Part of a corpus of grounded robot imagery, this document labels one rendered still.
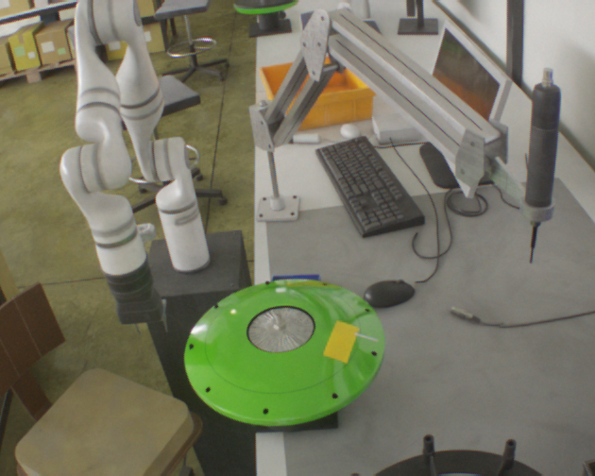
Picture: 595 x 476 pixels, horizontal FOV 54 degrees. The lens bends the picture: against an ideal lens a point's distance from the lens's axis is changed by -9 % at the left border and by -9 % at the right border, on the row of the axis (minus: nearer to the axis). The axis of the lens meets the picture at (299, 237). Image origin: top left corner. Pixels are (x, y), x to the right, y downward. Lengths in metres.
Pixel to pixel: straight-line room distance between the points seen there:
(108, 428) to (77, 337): 1.32
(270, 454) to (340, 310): 0.26
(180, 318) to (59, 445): 0.44
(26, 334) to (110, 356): 1.08
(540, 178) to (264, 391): 0.48
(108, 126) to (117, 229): 0.15
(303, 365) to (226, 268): 0.64
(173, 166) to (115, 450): 0.66
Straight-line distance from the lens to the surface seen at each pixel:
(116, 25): 1.09
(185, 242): 1.48
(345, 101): 1.95
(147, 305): 1.04
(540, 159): 0.83
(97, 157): 0.90
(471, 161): 0.91
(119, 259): 0.97
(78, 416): 1.62
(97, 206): 0.95
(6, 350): 1.62
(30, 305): 1.61
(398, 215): 1.47
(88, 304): 3.00
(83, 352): 2.75
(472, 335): 1.21
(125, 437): 1.53
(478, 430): 1.06
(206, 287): 1.48
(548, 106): 0.80
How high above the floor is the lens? 1.75
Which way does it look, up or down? 35 degrees down
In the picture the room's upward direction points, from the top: 8 degrees counter-clockwise
